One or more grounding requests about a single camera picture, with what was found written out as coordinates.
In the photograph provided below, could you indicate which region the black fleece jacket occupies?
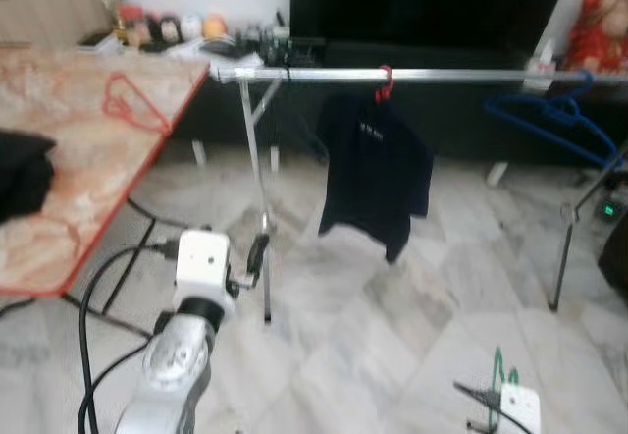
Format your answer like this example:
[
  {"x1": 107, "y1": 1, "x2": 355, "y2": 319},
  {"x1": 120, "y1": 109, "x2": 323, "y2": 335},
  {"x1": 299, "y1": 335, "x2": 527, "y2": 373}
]
[{"x1": 0, "y1": 130, "x2": 58, "y2": 224}]

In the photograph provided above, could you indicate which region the green plastic hanger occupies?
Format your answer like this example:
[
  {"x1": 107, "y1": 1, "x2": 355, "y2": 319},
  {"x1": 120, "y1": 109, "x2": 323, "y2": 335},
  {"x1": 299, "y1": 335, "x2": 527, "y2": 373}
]
[{"x1": 488, "y1": 346, "x2": 521, "y2": 433}]

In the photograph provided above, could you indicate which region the red plastic hanger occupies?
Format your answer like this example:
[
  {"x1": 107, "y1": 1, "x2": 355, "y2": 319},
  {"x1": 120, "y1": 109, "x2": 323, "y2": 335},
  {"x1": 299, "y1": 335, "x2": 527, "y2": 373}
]
[
  {"x1": 101, "y1": 73, "x2": 170, "y2": 136},
  {"x1": 373, "y1": 64, "x2": 395, "y2": 103}
]

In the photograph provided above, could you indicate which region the blue plastic hanger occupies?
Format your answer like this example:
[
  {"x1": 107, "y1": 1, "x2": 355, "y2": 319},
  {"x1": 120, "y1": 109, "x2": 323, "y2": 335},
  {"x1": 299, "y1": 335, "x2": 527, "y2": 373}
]
[{"x1": 483, "y1": 69, "x2": 625, "y2": 170}]

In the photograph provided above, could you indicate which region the navy blue t-shirt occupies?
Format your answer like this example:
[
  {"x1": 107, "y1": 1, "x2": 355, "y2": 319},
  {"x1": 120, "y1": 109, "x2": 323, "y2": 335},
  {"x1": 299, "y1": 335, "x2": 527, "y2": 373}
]
[{"x1": 316, "y1": 92, "x2": 436, "y2": 263}]

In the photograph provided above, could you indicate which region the marble pattern folding table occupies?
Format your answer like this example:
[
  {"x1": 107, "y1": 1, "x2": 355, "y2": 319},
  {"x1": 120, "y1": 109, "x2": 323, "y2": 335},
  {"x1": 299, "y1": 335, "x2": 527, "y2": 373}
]
[{"x1": 0, "y1": 46, "x2": 212, "y2": 319}]

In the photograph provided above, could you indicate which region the white paper stack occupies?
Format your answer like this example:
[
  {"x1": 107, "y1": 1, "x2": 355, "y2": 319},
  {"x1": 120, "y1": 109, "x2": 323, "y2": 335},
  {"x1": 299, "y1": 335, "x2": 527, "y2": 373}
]
[{"x1": 172, "y1": 36, "x2": 264, "y2": 67}]

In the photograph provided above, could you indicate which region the black power strip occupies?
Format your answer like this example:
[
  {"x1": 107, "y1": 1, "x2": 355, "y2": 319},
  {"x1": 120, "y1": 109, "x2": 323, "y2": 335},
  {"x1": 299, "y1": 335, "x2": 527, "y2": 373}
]
[{"x1": 594, "y1": 193, "x2": 624, "y2": 224}]

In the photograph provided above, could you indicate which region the orange round figurine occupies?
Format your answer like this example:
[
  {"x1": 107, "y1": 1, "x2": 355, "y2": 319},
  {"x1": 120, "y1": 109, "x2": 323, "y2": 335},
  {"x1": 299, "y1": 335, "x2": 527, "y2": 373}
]
[{"x1": 203, "y1": 14, "x2": 229, "y2": 42}]

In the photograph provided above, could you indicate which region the white round figurine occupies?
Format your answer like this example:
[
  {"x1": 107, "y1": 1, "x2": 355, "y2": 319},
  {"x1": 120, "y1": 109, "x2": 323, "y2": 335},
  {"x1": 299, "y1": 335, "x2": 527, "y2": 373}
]
[{"x1": 182, "y1": 14, "x2": 204, "y2": 42}]

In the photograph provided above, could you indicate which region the black round figurine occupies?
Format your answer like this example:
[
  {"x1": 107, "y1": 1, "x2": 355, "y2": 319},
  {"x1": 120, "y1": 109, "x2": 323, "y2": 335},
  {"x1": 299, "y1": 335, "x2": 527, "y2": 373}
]
[{"x1": 157, "y1": 14, "x2": 183, "y2": 44}]

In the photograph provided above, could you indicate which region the black TV console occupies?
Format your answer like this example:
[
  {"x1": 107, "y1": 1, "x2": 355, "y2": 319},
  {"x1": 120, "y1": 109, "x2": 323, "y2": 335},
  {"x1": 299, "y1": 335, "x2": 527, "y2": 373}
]
[{"x1": 172, "y1": 36, "x2": 628, "y2": 165}]

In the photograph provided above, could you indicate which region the silver metal clothes rack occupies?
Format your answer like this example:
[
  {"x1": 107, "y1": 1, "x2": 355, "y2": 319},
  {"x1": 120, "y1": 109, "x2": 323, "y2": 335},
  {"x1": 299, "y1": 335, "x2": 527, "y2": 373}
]
[{"x1": 209, "y1": 66, "x2": 628, "y2": 325}]

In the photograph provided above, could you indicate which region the red lidded jar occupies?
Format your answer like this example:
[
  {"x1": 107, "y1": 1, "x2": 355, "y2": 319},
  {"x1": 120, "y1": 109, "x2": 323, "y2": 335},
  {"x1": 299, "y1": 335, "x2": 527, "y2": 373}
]
[{"x1": 116, "y1": 2, "x2": 148, "y2": 50}]

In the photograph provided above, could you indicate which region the black soundbar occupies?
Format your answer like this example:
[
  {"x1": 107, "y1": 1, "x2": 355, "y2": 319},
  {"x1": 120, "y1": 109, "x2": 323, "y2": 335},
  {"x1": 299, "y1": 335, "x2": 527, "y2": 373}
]
[{"x1": 324, "y1": 43, "x2": 536, "y2": 70}]

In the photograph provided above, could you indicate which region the black television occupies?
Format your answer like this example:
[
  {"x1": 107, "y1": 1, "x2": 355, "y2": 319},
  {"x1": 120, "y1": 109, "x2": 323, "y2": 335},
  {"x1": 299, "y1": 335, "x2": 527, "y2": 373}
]
[{"x1": 289, "y1": 0, "x2": 575, "y2": 47}]

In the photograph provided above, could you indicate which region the beige wooden cabinet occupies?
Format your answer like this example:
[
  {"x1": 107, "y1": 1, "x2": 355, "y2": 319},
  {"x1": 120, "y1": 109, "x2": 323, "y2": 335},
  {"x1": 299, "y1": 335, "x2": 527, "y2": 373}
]
[{"x1": 0, "y1": 0, "x2": 114, "y2": 47}]

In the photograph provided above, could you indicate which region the red laughing Buddha statue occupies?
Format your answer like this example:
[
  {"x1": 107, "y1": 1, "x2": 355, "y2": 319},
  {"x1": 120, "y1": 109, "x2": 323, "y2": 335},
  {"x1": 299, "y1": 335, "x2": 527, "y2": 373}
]
[{"x1": 564, "y1": 0, "x2": 628, "y2": 74}]

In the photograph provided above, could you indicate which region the pink tissue pack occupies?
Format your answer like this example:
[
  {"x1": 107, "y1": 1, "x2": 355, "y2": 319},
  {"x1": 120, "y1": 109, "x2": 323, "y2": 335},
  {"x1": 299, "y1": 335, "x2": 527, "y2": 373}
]
[{"x1": 525, "y1": 39, "x2": 558, "y2": 91}]

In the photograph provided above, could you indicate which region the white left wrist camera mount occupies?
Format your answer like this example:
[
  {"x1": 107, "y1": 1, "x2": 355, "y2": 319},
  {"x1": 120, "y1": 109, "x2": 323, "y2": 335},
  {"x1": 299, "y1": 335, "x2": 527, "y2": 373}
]
[{"x1": 174, "y1": 228, "x2": 236, "y2": 302}]

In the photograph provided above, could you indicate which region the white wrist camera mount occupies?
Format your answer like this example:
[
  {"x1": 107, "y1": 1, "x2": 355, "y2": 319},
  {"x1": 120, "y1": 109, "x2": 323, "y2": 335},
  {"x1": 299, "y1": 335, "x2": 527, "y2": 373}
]
[
  {"x1": 174, "y1": 228, "x2": 236, "y2": 302},
  {"x1": 498, "y1": 383, "x2": 543, "y2": 434}
]

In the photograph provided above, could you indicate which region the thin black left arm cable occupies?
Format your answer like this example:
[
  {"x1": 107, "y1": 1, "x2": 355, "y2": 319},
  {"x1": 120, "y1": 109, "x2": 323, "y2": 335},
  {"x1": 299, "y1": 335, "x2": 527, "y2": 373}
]
[{"x1": 83, "y1": 341, "x2": 163, "y2": 434}]

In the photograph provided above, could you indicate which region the black left wrist camera cable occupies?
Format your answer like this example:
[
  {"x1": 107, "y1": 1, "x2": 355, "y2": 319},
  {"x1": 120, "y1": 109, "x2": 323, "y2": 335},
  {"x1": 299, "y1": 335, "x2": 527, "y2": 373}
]
[{"x1": 78, "y1": 241, "x2": 183, "y2": 434}]

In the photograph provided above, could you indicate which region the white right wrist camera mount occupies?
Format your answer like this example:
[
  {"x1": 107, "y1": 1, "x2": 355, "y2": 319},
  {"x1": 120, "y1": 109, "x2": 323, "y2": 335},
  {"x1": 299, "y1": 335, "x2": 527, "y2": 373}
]
[{"x1": 498, "y1": 383, "x2": 543, "y2": 434}]

